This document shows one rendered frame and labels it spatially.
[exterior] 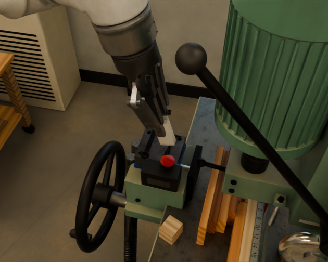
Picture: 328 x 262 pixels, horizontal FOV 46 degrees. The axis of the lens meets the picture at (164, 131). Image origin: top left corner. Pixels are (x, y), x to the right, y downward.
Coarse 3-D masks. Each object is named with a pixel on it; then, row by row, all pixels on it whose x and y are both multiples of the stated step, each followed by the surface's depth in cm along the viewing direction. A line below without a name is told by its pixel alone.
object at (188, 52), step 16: (192, 48) 40; (176, 64) 41; (192, 64) 40; (208, 80) 43; (224, 96) 44; (240, 112) 45; (256, 128) 47; (256, 144) 48; (272, 160) 49; (288, 176) 51; (304, 192) 53; (320, 208) 55; (320, 224) 60; (320, 240) 58
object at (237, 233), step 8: (240, 200) 84; (240, 216) 81; (240, 224) 80; (232, 232) 80; (240, 232) 79; (232, 240) 78; (240, 240) 78; (232, 248) 77; (240, 248) 77; (232, 256) 76
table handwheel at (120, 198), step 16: (112, 144) 96; (96, 160) 89; (112, 160) 99; (96, 176) 88; (80, 192) 87; (96, 192) 97; (112, 192) 98; (80, 208) 86; (96, 208) 95; (112, 208) 108; (80, 224) 86; (80, 240) 88; (96, 240) 100
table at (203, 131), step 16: (208, 112) 107; (192, 128) 103; (208, 128) 103; (192, 144) 99; (208, 144) 99; (224, 144) 99; (208, 160) 96; (208, 176) 93; (128, 208) 90; (144, 208) 90; (176, 208) 87; (192, 208) 87; (160, 224) 85; (192, 224) 85; (160, 240) 82; (176, 240) 82; (192, 240) 82; (208, 240) 82; (224, 240) 82; (160, 256) 80; (176, 256) 80; (192, 256) 80; (208, 256) 80; (224, 256) 80
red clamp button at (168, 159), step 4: (164, 156) 81; (168, 156) 81; (172, 156) 81; (160, 160) 81; (164, 160) 80; (168, 160) 80; (172, 160) 81; (164, 164) 80; (168, 164) 80; (172, 164) 80
